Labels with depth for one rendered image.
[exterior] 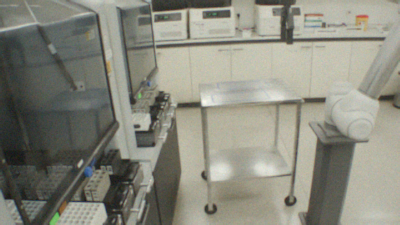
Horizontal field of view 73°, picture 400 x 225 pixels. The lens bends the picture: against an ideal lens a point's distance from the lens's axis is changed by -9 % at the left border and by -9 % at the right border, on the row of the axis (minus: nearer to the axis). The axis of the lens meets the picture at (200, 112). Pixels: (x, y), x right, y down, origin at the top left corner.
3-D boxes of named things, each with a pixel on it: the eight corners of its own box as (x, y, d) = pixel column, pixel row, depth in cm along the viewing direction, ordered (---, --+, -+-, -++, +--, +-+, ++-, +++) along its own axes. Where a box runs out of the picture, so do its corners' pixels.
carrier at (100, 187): (105, 184, 103) (102, 169, 101) (110, 184, 103) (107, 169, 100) (94, 204, 92) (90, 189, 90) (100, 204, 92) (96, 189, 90)
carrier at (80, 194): (88, 183, 103) (84, 169, 101) (93, 183, 103) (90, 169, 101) (75, 204, 93) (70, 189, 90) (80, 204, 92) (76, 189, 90)
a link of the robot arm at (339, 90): (349, 115, 159) (353, 77, 151) (359, 129, 143) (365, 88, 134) (320, 115, 162) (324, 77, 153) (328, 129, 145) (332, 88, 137)
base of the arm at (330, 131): (344, 119, 167) (345, 111, 165) (360, 137, 146) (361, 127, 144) (314, 121, 168) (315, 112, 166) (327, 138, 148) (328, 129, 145)
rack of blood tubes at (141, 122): (91, 134, 146) (89, 123, 144) (98, 125, 156) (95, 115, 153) (147, 132, 144) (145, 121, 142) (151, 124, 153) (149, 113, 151)
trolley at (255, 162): (204, 215, 200) (196, 106, 169) (200, 178, 242) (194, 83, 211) (297, 206, 201) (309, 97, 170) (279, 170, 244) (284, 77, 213)
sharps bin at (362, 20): (357, 31, 368) (359, 14, 360) (352, 29, 384) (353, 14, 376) (369, 31, 367) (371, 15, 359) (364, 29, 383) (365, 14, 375)
